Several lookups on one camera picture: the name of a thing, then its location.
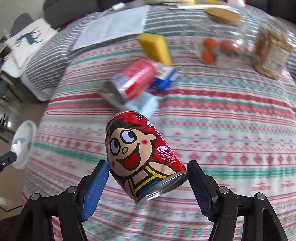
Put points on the grey fabric sofa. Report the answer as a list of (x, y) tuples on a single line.
[(67, 11)]

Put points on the white printed paper sheet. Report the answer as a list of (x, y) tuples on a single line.
[(115, 25)]

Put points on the grey striped quilt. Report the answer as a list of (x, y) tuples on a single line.
[(46, 69)]

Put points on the white pillow with deer print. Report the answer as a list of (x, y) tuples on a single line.
[(30, 37)]

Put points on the light blue packet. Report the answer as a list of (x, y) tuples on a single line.
[(144, 102)]

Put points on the white plastic trash bin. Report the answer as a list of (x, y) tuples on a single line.
[(23, 148)]

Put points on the red green patterned tablecloth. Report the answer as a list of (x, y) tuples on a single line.
[(231, 129)]

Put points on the cork jar lid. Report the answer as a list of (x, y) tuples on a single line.
[(223, 15)]

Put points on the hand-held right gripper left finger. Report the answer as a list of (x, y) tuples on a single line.
[(94, 192)]

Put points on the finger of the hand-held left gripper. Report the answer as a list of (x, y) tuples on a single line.
[(8, 159)]

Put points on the blue white carton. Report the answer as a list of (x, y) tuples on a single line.
[(165, 78)]

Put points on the white power adapter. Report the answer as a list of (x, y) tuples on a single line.
[(118, 6)]

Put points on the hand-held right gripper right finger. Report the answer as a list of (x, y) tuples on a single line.
[(201, 187)]

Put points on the red drink can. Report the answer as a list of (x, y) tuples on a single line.
[(136, 74)]

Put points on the grey upholstered chair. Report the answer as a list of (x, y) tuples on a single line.
[(22, 22)]

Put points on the red cartoon face can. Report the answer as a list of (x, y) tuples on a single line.
[(138, 153)]

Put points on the clear glass jar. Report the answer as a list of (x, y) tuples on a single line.
[(231, 31)]

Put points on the yellow sponge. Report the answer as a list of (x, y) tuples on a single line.
[(155, 47)]

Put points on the small orange fruit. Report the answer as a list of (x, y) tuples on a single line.
[(227, 45), (209, 43), (207, 56)]

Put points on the white throw cloth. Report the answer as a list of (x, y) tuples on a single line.
[(9, 64)]

